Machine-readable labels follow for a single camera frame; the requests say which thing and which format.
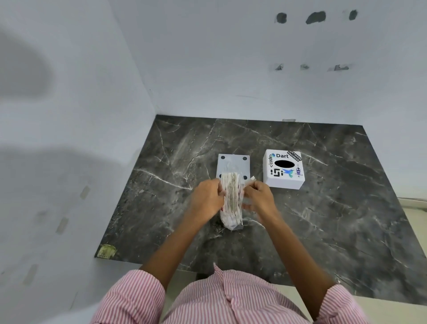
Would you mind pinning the person's right hand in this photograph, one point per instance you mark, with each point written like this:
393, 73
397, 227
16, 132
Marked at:
263, 200

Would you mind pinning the person's left hand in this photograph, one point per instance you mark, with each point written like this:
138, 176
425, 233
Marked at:
204, 197

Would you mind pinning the person's left fingers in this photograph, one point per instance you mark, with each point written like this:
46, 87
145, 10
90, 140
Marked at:
220, 195

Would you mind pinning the person's right fingers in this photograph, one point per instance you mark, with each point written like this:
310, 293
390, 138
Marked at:
248, 197

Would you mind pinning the tissue stack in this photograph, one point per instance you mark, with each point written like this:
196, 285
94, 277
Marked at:
231, 192

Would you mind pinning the person's left forearm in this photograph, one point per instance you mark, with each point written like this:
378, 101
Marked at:
176, 243

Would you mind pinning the person's right forearm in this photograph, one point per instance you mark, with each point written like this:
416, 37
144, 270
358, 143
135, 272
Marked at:
297, 257

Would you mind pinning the white stickered tissue box cover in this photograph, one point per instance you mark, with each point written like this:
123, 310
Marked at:
283, 168

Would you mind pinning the pink striped shirt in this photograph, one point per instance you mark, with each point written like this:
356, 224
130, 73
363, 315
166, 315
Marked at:
233, 300

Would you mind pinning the yellowish worn sticker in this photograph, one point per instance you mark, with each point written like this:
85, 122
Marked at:
106, 251

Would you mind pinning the white base plate, black dots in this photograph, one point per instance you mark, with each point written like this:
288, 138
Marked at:
233, 162

